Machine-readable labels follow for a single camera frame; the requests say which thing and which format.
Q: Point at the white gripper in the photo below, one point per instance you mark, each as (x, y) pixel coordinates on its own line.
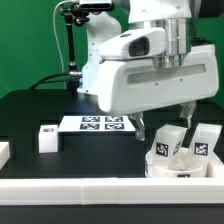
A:
(126, 87)

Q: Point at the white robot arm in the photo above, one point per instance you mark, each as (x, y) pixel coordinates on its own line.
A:
(159, 30)

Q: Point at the white marker sheet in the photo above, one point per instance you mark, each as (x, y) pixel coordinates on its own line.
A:
(95, 124)

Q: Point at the white U-shaped wall fence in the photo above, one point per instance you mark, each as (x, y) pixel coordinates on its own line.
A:
(111, 191)

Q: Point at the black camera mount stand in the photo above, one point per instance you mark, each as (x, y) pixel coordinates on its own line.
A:
(75, 33)

